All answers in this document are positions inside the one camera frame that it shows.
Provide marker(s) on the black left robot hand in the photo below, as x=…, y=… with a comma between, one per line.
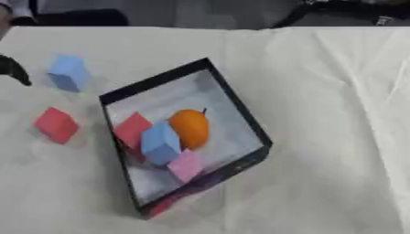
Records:
x=13, y=70

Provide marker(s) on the black chair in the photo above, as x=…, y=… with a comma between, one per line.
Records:
x=80, y=17

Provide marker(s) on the blue block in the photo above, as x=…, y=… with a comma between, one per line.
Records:
x=159, y=143
x=68, y=72

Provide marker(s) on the red block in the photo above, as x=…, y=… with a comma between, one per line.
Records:
x=55, y=125
x=131, y=129

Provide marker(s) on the pink block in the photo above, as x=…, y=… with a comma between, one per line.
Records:
x=186, y=165

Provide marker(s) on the black box with white inside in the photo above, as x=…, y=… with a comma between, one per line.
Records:
x=235, y=143

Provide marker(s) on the orange toy fruit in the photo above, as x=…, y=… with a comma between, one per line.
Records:
x=190, y=126

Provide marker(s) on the black bag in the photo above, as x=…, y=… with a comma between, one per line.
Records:
x=352, y=11

